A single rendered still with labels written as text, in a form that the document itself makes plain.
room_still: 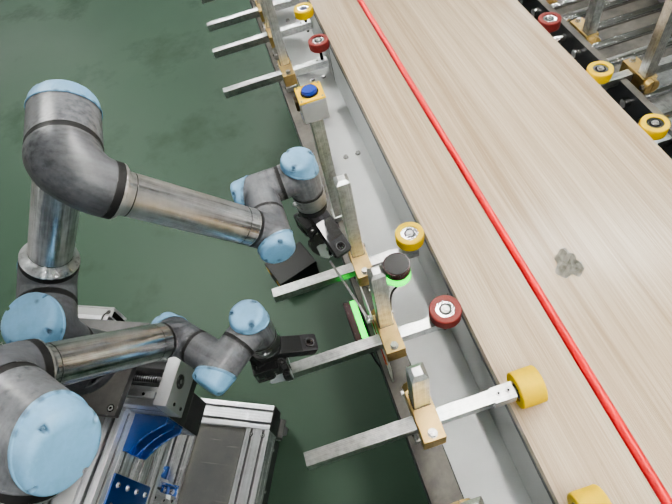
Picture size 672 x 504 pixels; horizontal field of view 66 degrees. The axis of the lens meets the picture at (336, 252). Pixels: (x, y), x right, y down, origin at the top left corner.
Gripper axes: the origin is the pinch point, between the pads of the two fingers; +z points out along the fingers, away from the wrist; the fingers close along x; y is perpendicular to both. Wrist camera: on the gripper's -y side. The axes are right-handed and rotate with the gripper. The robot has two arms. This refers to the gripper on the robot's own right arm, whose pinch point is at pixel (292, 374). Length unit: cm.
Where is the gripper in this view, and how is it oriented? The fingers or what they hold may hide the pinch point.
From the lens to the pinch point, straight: 136.7
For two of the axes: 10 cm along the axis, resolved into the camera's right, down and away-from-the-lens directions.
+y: -9.5, 3.0, -0.5
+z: 1.4, 5.6, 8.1
